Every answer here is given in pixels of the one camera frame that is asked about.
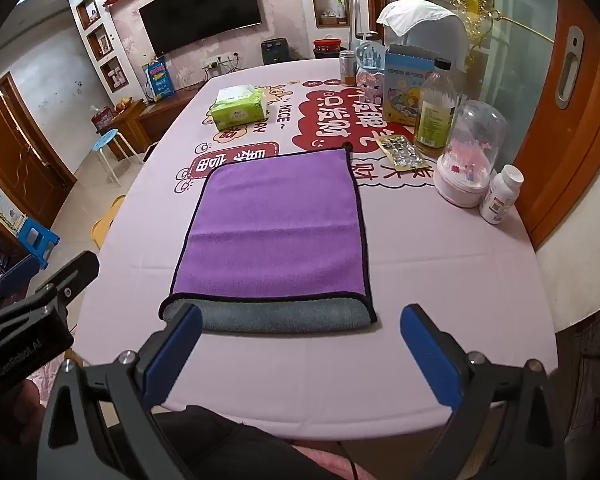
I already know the purple grey microfibre towel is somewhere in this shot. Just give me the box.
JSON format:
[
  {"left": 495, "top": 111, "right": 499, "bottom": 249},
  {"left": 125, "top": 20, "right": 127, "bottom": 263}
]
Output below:
[{"left": 159, "top": 146, "right": 378, "bottom": 335}]

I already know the yellow chair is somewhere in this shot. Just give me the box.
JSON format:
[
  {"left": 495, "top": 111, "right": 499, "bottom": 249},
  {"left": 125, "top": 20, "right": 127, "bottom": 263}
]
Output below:
[{"left": 91, "top": 195, "right": 125, "bottom": 249}]

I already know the blue plastic step stool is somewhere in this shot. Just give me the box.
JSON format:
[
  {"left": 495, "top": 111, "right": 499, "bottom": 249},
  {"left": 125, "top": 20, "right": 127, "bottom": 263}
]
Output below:
[{"left": 17, "top": 217, "right": 60, "bottom": 270}]

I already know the white pill bottle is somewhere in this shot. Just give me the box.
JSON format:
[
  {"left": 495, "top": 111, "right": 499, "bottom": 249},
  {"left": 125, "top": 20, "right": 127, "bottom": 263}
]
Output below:
[{"left": 479, "top": 165, "right": 524, "bottom": 226}]

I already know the wooden door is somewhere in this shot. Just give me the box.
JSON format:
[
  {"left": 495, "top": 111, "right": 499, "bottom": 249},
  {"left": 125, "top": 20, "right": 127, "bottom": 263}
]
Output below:
[{"left": 0, "top": 73, "right": 76, "bottom": 228}]

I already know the blue round stool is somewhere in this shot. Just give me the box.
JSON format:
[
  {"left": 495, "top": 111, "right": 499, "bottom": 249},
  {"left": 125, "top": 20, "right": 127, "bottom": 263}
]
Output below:
[{"left": 92, "top": 128, "right": 143, "bottom": 186}]

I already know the silver blister pill pack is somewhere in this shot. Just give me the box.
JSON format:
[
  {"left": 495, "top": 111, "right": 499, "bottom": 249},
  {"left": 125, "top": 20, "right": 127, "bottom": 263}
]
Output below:
[{"left": 375, "top": 134, "right": 429, "bottom": 172}]

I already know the pink glass dome ornament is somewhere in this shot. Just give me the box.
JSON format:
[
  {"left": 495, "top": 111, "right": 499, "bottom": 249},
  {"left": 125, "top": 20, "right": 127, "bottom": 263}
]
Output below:
[{"left": 434, "top": 100, "right": 508, "bottom": 208}]

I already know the wooden tv cabinet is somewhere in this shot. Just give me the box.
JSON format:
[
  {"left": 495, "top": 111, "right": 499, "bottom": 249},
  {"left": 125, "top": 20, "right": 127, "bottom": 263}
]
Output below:
[{"left": 91, "top": 82, "right": 202, "bottom": 154}]

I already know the glass bottle amber liquid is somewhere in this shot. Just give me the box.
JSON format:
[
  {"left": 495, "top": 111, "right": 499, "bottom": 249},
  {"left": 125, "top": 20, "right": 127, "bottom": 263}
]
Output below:
[{"left": 414, "top": 58, "right": 457, "bottom": 157}]

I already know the blue poster board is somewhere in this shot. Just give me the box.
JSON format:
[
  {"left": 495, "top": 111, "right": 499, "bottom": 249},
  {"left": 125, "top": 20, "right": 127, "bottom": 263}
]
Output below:
[{"left": 143, "top": 58, "right": 175, "bottom": 102}]

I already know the green tissue pack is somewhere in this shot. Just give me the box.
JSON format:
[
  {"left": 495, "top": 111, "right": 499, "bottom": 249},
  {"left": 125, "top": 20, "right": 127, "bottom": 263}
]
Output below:
[{"left": 210, "top": 84, "right": 268, "bottom": 131}]

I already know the blue duck cardboard box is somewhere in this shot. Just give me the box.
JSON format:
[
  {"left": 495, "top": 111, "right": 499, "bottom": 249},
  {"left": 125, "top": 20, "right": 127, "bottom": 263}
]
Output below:
[{"left": 382, "top": 44, "right": 436, "bottom": 127}]

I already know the blue castle snow globe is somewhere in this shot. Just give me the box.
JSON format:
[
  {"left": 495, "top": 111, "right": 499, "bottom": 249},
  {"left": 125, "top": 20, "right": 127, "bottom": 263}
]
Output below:
[{"left": 355, "top": 40, "right": 386, "bottom": 73}]

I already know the metal tin can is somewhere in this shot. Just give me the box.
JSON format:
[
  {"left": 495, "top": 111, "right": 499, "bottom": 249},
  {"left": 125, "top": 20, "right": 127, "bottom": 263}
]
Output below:
[{"left": 339, "top": 50, "right": 358, "bottom": 86}]

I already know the black small heater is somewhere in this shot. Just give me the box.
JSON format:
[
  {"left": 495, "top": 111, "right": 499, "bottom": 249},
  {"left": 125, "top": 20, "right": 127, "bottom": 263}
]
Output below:
[{"left": 261, "top": 38, "right": 291, "bottom": 65}]

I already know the red pot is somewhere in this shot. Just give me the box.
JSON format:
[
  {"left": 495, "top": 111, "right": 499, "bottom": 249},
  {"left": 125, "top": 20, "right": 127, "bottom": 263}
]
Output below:
[{"left": 313, "top": 37, "right": 342, "bottom": 58}]

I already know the black wall television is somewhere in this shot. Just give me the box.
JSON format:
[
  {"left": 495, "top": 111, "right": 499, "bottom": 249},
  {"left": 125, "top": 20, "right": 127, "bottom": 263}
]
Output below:
[{"left": 140, "top": 0, "right": 262, "bottom": 56}]

